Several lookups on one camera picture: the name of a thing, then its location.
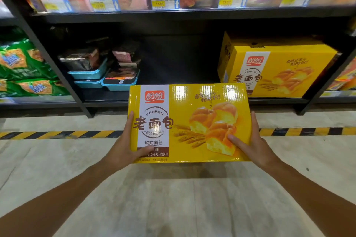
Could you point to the person's left hand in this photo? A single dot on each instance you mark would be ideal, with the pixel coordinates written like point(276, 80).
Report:
point(119, 152)

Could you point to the person's right hand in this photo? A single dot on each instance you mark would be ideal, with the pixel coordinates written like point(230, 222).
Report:
point(258, 149)

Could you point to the yellow bread box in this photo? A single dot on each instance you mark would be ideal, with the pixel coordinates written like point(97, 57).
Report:
point(278, 62)
point(189, 123)

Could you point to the green cracker packets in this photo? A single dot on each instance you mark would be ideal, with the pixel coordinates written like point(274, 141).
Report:
point(25, 67)

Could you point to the black metal shelf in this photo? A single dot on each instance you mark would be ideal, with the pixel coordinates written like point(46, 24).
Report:
point(167, 14)

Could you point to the person's left forearm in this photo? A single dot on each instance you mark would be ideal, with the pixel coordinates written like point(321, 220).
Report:
point(55, 203)

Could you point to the person's right forearm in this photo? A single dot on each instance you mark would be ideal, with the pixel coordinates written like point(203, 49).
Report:
point(317, 198)

